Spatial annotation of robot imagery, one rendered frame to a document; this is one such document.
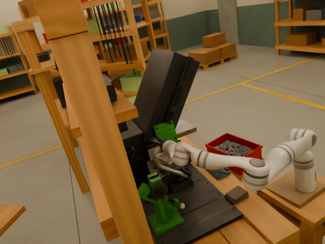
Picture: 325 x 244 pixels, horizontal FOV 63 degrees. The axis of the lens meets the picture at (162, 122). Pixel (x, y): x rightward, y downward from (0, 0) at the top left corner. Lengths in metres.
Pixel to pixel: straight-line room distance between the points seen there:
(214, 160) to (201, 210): 0.40
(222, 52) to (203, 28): 4.11
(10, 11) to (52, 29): 9.65
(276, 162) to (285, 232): 0.31
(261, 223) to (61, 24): 1.12
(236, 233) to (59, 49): 1.06
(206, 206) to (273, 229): 0.33
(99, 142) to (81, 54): 0.22
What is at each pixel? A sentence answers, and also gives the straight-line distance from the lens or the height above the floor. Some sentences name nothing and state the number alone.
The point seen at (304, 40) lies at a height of 0.39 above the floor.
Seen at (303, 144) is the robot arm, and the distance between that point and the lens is 1.33.
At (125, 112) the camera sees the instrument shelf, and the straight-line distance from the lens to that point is 1.00.
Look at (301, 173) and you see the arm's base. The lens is 1.49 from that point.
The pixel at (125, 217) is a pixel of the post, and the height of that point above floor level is 1.33.
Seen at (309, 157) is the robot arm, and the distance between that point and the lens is 1.46.
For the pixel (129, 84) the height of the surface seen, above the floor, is 0.83.
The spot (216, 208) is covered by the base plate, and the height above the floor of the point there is 0.90.
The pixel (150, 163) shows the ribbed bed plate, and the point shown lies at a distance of 1.52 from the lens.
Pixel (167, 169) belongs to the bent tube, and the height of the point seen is 1.05.
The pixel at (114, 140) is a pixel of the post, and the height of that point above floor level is 1.58.
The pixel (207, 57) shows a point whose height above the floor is 0.31.
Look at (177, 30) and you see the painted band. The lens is 11.23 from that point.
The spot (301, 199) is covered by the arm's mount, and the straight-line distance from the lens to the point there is 1.52.
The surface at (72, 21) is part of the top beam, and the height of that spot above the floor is 1.88.
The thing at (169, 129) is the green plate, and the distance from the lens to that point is 1.50.
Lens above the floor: 1.87
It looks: 24 degrees down
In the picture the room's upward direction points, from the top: 13 degrees counter-clockwise
